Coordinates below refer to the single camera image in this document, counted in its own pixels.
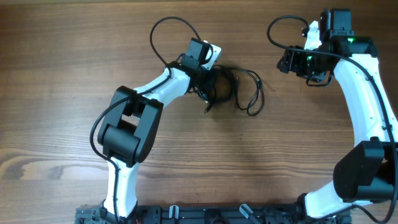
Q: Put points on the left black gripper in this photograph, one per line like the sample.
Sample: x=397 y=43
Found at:
x=210 y=83

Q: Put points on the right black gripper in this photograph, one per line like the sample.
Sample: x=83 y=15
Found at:
x=290 y=63

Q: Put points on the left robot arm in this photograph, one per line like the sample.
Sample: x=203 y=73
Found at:
x=126 y=130

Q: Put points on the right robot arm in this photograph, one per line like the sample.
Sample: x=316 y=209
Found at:
x=368 y=173

